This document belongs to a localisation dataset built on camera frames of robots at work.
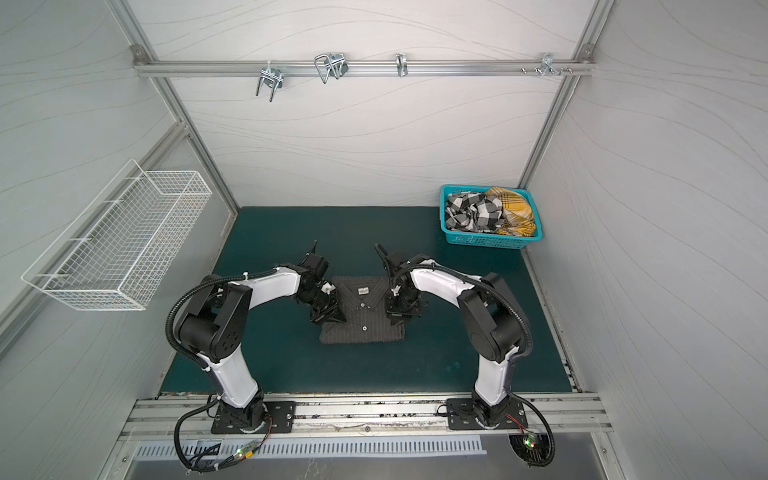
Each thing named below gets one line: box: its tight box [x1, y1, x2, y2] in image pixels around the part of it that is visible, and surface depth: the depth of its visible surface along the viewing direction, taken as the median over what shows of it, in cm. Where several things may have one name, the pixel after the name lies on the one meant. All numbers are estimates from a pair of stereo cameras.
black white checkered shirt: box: [446, 191, 505, 233], surface depth 109 cm
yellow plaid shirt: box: [485, 187, 536, 236], surface depth 107 cm
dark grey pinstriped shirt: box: [319, 275, 406, 344], surface depth 89 cm
